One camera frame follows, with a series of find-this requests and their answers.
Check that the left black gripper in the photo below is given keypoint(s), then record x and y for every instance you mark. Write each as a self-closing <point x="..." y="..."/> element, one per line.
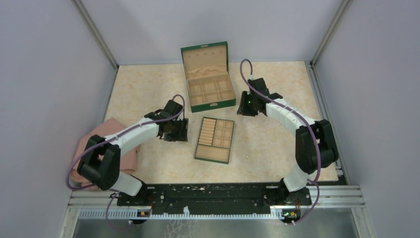
<point x="182" y="135"/>

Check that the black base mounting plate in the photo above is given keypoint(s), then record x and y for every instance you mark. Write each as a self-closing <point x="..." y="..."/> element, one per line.
<point x="215" y="198"/>

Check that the aluminium frame rail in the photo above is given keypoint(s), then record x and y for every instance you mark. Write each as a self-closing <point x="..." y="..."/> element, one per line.
<point x="79" y="200"/>

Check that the green jewelry box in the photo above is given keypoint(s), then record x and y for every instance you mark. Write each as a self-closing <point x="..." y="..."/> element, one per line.
<point x="206" y="70"/>

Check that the green jewelry tray insert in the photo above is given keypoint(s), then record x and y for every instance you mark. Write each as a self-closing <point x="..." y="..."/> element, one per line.
<point x="214" y="140"/>

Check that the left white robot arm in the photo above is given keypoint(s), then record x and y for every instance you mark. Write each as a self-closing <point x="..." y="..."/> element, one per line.
<point x="100" y="162"/>

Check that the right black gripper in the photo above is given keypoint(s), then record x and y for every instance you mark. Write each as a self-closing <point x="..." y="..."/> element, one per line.
<point x="242" y="110"/>

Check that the white cable duct strip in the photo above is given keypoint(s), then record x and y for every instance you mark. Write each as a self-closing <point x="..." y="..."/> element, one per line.
<point x="134" y="214"/>

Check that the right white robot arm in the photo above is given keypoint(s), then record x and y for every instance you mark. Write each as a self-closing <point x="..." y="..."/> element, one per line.
<point x="315" y="145"/>

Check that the pink cloth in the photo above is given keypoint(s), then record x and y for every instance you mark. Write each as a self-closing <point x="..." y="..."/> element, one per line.
<point x="128" y="163"/>

